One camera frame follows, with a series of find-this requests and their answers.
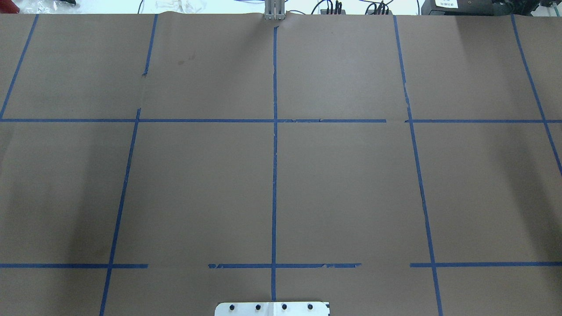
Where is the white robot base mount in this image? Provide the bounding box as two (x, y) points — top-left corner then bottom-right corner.
(214, 302), (331, 316)

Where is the white crumpled plastic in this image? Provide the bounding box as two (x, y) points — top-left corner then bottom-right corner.
(155, 0), (207, 14)

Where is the black power strip left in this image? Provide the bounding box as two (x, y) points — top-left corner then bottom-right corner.
(319, 2), (346, 15)

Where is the black power strip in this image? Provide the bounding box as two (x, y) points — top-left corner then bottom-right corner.
(364, 2), (392, 15)
(319, 2), (346, 15)

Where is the black power strip right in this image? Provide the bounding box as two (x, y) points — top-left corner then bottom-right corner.
(364, 2), (392, 15)

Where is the aluminium frame post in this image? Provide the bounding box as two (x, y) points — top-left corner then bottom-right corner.
(263, 0), (286, 21)

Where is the black device with label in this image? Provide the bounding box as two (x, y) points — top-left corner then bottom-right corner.
(420, 0), (548, 16)

